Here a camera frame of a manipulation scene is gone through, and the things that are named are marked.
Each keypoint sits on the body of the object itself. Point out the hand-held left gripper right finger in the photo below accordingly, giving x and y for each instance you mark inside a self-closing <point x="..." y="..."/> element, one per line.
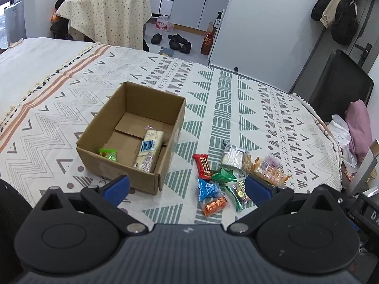
<point x="259" y="190"/>

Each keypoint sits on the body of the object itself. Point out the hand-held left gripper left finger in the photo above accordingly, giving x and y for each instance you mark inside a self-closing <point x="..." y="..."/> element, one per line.
<point x="115" y="188"/>

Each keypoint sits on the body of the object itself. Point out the clear orange cracker packet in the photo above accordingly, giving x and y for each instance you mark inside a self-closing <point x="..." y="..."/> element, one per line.
<point x="269" y="174"/>

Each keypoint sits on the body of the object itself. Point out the brown packet with green ends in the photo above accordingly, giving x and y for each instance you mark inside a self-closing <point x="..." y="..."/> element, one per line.
<point x="239" y="196"/>

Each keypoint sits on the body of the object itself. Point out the cardboard box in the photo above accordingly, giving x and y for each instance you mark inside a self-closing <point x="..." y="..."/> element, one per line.
<point x="142" y="180"/>

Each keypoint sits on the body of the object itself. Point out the clear peanut snack packet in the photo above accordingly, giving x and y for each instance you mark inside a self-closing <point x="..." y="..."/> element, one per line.
<point x="246" y="162"/>

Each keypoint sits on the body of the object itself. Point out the purple snack packet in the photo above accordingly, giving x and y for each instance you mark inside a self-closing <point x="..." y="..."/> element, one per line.
<point x="273" y="160"/>

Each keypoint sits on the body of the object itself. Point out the green foil snack packet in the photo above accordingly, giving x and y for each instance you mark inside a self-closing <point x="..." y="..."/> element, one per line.
<point x="223" y="176"/>

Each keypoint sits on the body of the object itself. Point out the silver white snack packet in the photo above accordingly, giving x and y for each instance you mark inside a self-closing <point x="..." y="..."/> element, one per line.
<point x="232" y="156"/>

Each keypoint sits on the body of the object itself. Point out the orange snack packet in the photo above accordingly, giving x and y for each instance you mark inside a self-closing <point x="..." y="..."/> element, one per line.
<point x="215" y="206"/>

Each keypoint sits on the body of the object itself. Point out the blue snack packet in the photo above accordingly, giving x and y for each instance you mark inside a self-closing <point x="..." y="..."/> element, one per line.
<point x="208" y="190"/>

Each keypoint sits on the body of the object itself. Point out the red snack packet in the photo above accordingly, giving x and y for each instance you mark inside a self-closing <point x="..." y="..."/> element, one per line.
<point x="203" y="165"/>

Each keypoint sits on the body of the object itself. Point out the small green candy packet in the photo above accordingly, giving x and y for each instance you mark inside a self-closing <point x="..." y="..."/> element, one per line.
<point x="109" y="154"/>

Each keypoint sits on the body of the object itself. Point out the long white cracker packet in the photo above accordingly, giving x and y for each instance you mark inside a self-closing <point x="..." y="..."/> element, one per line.
<point x="148" y="151"/>

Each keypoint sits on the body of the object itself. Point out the pink cloth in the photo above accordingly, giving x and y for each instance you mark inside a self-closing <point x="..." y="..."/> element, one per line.
<point x="359" y="130"/>

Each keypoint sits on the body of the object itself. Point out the white plastic bag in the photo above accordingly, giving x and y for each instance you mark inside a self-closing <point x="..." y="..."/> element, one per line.
<point x="339" y="133"/>

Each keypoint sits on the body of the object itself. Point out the black chair back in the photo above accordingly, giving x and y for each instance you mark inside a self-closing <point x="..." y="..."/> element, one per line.
<point x="337" y="88"/>

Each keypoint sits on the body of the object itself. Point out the white bed sheet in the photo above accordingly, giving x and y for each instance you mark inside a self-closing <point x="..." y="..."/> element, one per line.
<point x="35" y="62"/>

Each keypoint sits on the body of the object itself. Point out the black slipper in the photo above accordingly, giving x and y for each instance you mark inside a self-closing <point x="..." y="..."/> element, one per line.
<point x="186" y="48"/>
<point x="156" y="38"/>
<point x="177" y="39"/>

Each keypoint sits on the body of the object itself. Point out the small table with dotted cloth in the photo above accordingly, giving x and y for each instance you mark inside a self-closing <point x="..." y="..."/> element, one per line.
<point x="112" y="17"/>

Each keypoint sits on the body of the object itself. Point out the pack of water bottles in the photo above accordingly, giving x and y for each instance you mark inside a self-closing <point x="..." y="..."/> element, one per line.
<point x="165" y="23"/>

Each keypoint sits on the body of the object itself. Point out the dark bottle white label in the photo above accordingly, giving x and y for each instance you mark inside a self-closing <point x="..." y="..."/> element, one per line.
<point x="219" y="20"/>

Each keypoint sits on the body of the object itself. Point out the white kitchen cabinet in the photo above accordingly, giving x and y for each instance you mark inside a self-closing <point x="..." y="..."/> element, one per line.
<point x="204" y="9"/>

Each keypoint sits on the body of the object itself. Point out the black hanging bag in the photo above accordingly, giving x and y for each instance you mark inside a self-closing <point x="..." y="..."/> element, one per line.
<point x="345" y="20"/>

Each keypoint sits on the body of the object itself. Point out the white heater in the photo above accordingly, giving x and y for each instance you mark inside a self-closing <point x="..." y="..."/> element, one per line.
<point x="14" y="23"/>

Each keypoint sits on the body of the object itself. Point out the cream hanging jacket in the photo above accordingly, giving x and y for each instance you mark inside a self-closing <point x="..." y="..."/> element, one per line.
<point x="333" y="9"/>

